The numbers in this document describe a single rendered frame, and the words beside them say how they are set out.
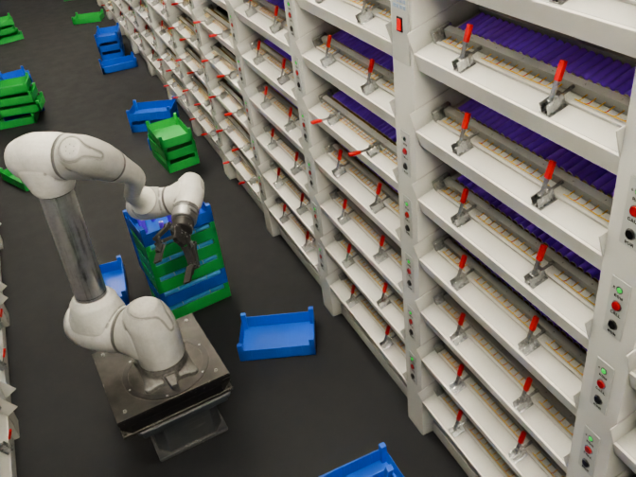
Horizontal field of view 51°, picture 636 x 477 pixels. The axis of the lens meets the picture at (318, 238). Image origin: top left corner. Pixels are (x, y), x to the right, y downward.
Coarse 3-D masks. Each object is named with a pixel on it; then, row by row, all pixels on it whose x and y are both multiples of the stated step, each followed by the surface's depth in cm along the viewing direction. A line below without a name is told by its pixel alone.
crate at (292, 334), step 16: (256, 320) 274; (272, 320) 275; (288, 320) 275; (304, 320) 275; (240, 336) 265; (256, 336) 271; (272, 336) 270; (288, 336) 269; (304, 336) 268; (240, 352) 258; (256, 352) 258; (272, 352) 258; (288, 352) 258; (304, 352) 258
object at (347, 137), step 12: (324, 84) 222; (312, 96) 222; (312, 108) 223; (324, 108) 220; (336, 132) 207; (348, 132) 204; (348, 144) 201; (360, 144) 197; (396, 144) 190; (360, 156) 197; (384, 156) 188; (372, 168) 193; (384, 168) 184; (396, 168) 174; (384, 180) 188; (396, 180) 178
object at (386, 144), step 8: (328, 104) 218; (336, 104) 214; (344, 112) 209; (352, 120) 204; (360, 120) 202; (360, 128) 201; (368, 128) 197; (368, 136) 196; (376, 136) 192; (384, 144) 188; (392, 144) 187; (392, 152) 186; (392, 160) 184
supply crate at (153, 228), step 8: (208, 208) 269; (128, 216) 272; (200, 216) 268; (208, 216) 271; (136, 224) 276; (152, 224) 275; (200, 224) 270; (136, 232) 266; (144, 232) 258; (152, 232) 260; (168, 232) 264; (144, 240) 260; (152, 240) 262
